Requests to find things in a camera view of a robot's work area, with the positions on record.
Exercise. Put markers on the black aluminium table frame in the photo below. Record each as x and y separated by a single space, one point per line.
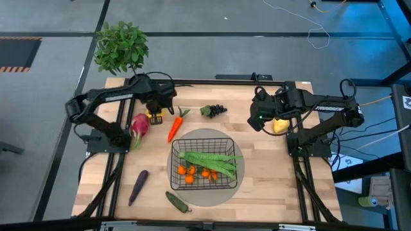
208 81

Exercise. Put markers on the black equipment cart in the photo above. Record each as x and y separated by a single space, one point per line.
403 144

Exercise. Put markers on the dark green cucumber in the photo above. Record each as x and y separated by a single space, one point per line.
176 202

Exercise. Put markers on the black metal beam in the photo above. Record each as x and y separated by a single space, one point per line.
369 167

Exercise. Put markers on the orange tangerine bunch with leaves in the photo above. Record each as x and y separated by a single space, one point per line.
189 179

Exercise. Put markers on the black metal table frame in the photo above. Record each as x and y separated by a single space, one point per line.
390 19

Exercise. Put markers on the white printed paper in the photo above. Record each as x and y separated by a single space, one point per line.
348 163

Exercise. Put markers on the yellow bell pepper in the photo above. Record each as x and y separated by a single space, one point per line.
161 113

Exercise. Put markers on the green roll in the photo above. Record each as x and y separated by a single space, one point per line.
367 201

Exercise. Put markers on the round grey woven placemat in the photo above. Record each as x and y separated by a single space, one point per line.
205 197

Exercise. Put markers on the dark grape bunch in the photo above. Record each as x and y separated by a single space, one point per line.
215 110

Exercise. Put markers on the green potted plant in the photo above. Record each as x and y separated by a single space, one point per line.
122 48

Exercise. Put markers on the black hazard-striped floor mat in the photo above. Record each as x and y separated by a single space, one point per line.
16 53

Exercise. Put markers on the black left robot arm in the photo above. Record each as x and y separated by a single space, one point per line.
118 96

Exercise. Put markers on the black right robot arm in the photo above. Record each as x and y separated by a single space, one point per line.
327 107

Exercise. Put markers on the black bar at table edge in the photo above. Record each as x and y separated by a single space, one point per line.
237 77

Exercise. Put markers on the pink dragon fruit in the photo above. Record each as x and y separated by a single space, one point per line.
139 126

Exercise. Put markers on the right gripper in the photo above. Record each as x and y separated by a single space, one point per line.
261 109

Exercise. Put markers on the orange carrot with green top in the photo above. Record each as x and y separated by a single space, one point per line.
175 126

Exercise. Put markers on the purple eggplant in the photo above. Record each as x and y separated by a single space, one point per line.
138 187

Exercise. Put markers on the grey stand foot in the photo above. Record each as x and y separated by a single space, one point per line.
9 148

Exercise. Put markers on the beige cardboard piece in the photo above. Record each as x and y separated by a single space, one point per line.
382 189

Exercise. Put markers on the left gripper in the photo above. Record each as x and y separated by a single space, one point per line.
159 93

